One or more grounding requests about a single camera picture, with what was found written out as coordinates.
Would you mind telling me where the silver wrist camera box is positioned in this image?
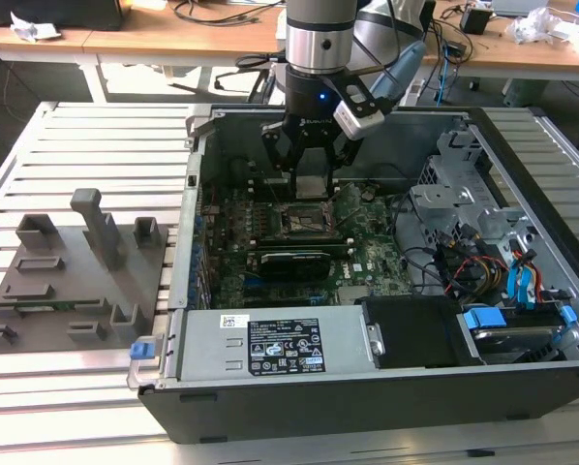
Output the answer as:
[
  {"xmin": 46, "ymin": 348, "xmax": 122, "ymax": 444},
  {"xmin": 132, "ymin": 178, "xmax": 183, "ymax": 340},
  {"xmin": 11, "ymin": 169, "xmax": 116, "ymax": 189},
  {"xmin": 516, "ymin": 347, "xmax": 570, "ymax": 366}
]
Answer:
[{"xmin": 333, "ymin": 84, "xmax": 386, "ymax": 141}]

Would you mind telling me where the silver topped CPU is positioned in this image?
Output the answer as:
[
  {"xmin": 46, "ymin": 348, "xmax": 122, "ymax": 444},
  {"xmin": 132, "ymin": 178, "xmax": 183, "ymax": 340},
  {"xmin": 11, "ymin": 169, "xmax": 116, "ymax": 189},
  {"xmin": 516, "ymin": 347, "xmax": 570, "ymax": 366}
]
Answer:
[{"xmin": 296, "ymin": 174, "xmax": 328, "ymax": 199}]

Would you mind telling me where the silver metal drive cage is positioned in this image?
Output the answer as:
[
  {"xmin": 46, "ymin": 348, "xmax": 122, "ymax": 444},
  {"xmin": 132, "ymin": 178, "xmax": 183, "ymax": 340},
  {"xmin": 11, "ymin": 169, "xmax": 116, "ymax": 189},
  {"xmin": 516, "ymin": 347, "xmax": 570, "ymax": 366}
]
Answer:
[{"xmin": 408, "ymin": 128, "xmax": 535, "ymax": 253}]

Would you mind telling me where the CPU socket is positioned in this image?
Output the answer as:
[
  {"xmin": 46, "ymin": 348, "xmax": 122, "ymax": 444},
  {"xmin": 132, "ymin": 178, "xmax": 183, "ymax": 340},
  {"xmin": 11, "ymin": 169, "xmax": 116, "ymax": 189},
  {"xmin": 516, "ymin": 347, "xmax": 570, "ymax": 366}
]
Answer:
[{"xmin": 277, "ymin": 201, "xmax": 337, "ymax": 241}]

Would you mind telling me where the blue network cable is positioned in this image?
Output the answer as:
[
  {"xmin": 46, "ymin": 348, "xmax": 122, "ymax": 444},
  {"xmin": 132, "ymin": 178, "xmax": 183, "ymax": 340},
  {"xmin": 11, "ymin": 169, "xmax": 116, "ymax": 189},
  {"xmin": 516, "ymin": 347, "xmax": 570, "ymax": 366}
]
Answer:
[{"xmin": 437, "ymin": 41, "xmax": 458, "ymax": 106}]

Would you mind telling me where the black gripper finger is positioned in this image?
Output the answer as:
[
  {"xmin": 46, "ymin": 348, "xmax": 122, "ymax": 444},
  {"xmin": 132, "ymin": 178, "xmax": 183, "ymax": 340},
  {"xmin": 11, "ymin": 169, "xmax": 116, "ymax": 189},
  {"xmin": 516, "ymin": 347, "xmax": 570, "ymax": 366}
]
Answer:
[
  {"xmin": 261, "ymin": 123, "xmax": 301, "ymax": 199},
  {"xmin": 325, "ymin": 139, "xmax": 363, "ymax": 200}
]

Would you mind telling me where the small black box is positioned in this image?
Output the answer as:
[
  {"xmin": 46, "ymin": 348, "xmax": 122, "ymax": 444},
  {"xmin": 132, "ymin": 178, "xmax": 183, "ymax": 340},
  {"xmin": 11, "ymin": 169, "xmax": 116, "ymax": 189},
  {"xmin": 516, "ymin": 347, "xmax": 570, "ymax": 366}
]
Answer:
[{"xmin": 460, "ymin": 7, "xmax": 492, "ymax": 35}]

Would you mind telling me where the blue flat data wire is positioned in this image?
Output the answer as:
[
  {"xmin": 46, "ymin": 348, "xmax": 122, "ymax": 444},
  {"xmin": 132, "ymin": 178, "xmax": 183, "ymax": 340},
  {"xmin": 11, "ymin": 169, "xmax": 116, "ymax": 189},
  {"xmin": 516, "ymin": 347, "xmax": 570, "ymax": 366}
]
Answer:
[
  {"xmin": 505, "ymin": 263, "xmax": 527, "ymax": 311},
  {"xmin": 519, "ymin": 249, "xmax": 538, "ymax": 311}
]

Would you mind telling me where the flat grey device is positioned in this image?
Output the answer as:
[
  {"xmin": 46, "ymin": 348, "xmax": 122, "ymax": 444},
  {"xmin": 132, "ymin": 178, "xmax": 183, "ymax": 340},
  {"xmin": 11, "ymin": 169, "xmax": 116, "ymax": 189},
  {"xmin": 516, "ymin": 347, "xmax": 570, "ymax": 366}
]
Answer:
[{"xmin": 491, "ymin": 0, "xmax": 551, "ymax": 16}]

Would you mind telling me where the black looped wire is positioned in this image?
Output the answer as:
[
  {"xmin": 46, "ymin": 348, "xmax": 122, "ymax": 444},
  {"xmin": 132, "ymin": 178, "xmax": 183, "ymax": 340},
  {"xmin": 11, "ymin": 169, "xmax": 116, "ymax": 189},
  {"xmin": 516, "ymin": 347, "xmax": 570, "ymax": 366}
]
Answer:
[{"xmin": 388, "ymin": 191, "xmax": 448, "ymax": 296}]

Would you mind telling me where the blue case latch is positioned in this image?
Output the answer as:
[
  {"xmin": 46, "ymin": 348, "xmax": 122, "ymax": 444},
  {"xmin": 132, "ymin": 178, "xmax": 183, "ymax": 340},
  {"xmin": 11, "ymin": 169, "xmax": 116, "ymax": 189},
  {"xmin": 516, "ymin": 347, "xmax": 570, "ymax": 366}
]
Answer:
[{"xmin": 130, "ymin": 340, "xmax": 155, "ymax": 362}]

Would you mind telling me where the open black PC case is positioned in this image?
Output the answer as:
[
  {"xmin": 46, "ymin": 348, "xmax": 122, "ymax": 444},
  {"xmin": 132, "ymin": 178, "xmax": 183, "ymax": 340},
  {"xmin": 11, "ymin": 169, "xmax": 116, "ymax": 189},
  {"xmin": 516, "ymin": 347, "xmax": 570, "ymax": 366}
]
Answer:
[{"xmin": 126, "ymin": 103, "xmax": 579, "ymax": 446}]

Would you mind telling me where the silver power supply unit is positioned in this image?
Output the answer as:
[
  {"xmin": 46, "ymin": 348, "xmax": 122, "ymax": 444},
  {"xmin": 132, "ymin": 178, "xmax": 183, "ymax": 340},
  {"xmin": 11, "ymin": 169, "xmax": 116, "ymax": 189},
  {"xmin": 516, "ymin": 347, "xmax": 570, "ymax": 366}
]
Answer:
[{"xmin": 172, "ymin": 304, "xmax": 378, "ymax": 387}]

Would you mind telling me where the metal socket cover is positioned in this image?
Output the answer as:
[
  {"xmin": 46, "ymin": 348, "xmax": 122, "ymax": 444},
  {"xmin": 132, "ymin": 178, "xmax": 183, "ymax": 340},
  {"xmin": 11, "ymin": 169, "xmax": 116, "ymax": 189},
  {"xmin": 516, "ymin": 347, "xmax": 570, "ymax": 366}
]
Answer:
[{"xmin": 325, "ymin": 183, "xmax": 362, "ymax": 229}]

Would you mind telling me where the RAM slot with white clips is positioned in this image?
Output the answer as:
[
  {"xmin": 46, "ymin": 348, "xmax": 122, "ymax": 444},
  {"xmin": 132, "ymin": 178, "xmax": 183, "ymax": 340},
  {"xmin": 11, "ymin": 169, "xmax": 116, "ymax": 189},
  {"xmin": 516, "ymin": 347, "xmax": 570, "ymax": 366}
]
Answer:
[
  {"xmin": 250, "ymin": 237, "xmax": 354, "ymax": 246},
  {"xmin": 248, "ymin": 247, "xmax": 356, "ymax": 257},
  {"xmin": 248, "ymin": 174, "xmax": 293, "ymax": 188}
]

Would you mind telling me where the grey chipset heatsink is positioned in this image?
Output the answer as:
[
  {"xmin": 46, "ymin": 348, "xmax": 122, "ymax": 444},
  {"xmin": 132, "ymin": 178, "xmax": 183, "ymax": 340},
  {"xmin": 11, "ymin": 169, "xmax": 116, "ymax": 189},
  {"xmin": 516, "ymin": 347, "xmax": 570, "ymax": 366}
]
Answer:
[{"xmin": 338, "ymin": 285, "xmax": 364, "ymax": 306}]

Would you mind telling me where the grey plastic parts rack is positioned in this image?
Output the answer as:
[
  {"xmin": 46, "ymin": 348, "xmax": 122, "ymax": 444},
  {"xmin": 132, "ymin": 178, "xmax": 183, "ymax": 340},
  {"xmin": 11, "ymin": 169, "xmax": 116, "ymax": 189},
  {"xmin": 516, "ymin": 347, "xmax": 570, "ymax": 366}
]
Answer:
[{"xmin": 0, "ymin": 187, "xmax": 172, "ymax": 353}]

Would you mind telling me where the crumpled white paper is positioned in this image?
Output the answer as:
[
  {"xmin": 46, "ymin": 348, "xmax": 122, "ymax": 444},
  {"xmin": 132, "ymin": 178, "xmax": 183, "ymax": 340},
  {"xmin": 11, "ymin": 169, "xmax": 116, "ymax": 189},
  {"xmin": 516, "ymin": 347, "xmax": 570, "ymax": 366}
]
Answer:
[{"xmin": 9, "ymin": 12, "xmax": 63, "ymax": 43}]

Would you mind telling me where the wooden desk with white legs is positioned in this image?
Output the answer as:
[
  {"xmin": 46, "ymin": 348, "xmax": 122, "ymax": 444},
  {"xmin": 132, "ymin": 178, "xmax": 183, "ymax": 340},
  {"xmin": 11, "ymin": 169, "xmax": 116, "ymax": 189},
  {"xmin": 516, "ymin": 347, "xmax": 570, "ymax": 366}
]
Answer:
[
  {"xmin": 0, "ymin": 0, "xmax": 290, "ymax": 104},
  {"xmin": 422, "ymin": 0, "xmax": 579, "ymax": 98}
]

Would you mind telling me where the green motherboard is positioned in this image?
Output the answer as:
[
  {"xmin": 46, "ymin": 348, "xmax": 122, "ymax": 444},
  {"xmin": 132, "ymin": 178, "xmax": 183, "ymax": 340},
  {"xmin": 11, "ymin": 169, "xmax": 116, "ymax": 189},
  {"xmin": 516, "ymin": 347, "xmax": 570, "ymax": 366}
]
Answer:
[{"xmin": 197, "ymin": 178, "xmax": 414, "ymax": 311}]

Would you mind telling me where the clear plastic bag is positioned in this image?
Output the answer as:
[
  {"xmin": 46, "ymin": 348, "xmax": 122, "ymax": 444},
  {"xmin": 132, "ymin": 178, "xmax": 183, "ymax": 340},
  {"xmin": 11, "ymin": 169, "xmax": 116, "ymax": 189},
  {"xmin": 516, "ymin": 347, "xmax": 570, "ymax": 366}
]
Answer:
[{"xmin": 504, "ymin": 7, "xmax": 579, "ymax": 45}]

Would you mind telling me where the black graphics card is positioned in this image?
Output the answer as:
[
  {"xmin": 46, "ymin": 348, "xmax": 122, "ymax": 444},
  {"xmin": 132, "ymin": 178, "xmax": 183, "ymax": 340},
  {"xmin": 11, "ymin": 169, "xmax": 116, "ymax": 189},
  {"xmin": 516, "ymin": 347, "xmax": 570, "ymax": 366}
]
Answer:
[{"xmin": 258, "ymin": 249, "xmax": 334, "ymax": 282}]

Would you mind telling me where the red yellow black wire bundle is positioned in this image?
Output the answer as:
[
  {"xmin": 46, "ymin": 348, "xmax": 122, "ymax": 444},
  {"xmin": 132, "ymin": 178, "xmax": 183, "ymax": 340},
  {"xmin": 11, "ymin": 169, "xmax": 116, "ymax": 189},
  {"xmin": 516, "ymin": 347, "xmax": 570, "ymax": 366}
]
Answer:
[{"xmin": 443, "ymin": 254, "xmax": 508, "ymax": 296}]

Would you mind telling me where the pale blue teach pendant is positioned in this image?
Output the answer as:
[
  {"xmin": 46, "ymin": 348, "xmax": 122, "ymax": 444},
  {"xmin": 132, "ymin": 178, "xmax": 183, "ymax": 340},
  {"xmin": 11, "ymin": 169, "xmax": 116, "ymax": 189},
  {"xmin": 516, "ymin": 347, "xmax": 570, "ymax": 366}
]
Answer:
[{"xmin": 369, "ymin": 41, "xmax": 427, "ymax": 106}]

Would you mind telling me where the large black case on desk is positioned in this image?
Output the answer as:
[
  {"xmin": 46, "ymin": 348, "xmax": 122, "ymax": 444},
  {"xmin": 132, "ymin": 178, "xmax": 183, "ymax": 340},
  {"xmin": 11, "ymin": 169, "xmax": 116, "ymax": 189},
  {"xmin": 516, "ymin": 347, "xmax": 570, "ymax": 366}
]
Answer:
[{"xmin": 0, "ymin": 0, "xmax": 126, "ymax": 31}]

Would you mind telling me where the white cardboard box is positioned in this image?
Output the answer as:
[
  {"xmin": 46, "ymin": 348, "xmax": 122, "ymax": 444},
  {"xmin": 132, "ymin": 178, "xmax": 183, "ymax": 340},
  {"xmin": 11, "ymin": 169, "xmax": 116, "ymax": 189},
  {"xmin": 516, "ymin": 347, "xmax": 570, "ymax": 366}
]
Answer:
[{"xmin": 550, "ymin": 22, "xmax": 579, "ymax": 54}]

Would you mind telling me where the hard disk in blue carrier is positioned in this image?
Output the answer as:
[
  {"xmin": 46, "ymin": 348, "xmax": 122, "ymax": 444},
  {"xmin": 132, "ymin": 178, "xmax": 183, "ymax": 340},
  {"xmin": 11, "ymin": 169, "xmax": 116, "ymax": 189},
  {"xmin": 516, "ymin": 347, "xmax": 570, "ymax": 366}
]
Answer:
[{"xmin": 456, "ymin": 303, "xmax": 579, "ymax": 365}]

